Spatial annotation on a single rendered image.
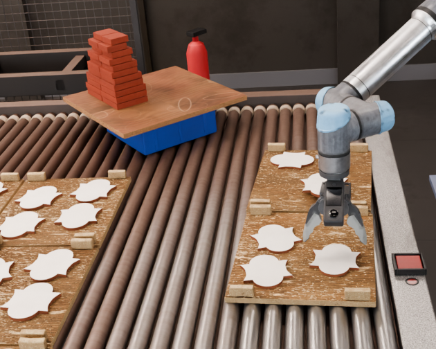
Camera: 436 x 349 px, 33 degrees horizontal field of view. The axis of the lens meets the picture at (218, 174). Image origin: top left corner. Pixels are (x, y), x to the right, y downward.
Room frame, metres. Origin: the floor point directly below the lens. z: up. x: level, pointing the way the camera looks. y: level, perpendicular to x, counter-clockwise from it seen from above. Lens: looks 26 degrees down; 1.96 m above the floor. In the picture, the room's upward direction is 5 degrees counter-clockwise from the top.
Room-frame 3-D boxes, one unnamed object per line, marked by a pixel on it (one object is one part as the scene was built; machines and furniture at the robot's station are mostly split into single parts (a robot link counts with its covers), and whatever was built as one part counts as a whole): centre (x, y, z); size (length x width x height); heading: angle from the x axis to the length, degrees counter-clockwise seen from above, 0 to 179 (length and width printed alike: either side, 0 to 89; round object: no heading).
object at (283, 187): (2.03, -0.29, 0.93); 0.41 x 0.35 x 0.02; 167
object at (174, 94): (2.61, 0.21, 1.03); 0.50 x 0.50 x 0.02; 32
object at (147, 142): (2.54, 0.19, 0.97); 0.31 x 0.31 x 0.10; 32
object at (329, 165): (1.58, -0.27, 1.20); 0.08 x 0.08 x 0.05
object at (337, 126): (1.58, -0.28, 1.28); 0.09 x 0.08 x 0.11; 115
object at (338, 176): (1.59, -0.28, 1.12); 0.09 x 0.08 x 0.12; 165
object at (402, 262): (1.54, -0.45, 0.92); 0.06 x 0.06 x 0.01; 82
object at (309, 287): (1.62, -0.20, 0.93); 0.41 x 0.35 x 0.02; 168
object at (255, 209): (1.83, -0.11, 0.95); 0.06 x 0.02 x 0.03; 78
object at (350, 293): (1.40, -0.29, 0.95); 0.06 x 0.02 x 0.03; 78
